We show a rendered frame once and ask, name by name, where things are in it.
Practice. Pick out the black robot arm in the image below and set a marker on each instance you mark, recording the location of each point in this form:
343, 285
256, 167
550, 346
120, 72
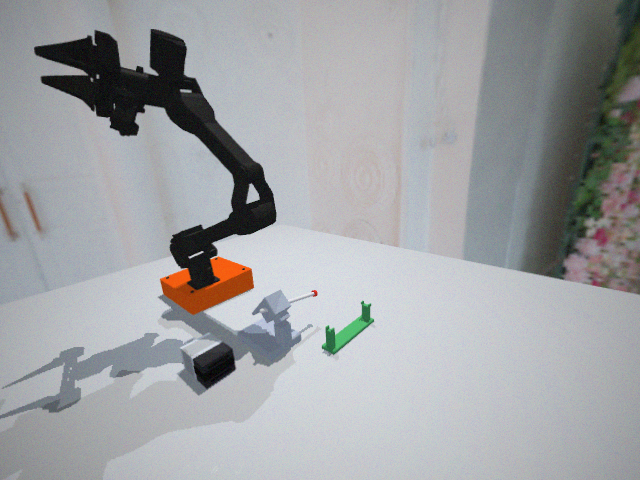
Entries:
192, 113

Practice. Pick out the grey pin with red head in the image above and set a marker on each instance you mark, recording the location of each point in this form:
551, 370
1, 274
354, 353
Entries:
313, 293

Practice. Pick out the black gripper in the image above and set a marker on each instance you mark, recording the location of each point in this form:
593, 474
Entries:
102, 60

